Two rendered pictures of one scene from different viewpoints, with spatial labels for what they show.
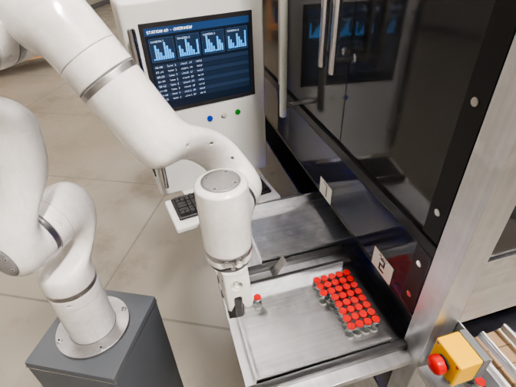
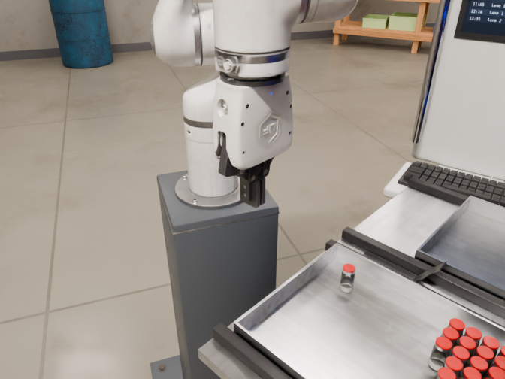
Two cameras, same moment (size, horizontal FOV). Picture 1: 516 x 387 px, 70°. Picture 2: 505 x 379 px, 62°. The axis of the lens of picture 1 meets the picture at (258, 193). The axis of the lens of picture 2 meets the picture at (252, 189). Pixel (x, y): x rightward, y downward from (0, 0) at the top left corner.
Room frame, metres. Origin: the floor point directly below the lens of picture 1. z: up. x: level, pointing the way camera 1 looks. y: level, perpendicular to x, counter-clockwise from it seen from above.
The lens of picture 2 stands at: (0.21, -0.36, 1.39)
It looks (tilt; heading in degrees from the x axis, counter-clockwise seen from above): 30 degrees down; 59
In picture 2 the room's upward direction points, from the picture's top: straight up
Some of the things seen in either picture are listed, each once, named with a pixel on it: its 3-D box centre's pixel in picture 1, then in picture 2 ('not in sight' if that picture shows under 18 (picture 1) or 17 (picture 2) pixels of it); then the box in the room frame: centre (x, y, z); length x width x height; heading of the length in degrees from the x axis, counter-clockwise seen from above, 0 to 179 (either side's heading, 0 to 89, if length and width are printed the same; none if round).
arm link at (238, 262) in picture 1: (228, 249); (251, 59); (0.46, 0.06, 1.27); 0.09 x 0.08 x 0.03; 15
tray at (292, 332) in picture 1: (305, 315); (383, 344); (0.57, -0.11, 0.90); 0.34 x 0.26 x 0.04; 105
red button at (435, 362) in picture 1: (438, 363); not in sight; (0.38, -0.36, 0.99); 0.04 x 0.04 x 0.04; 15
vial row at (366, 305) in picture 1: (358, 299); not in sight; (0.61, -0.26, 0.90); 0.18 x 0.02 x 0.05; 15
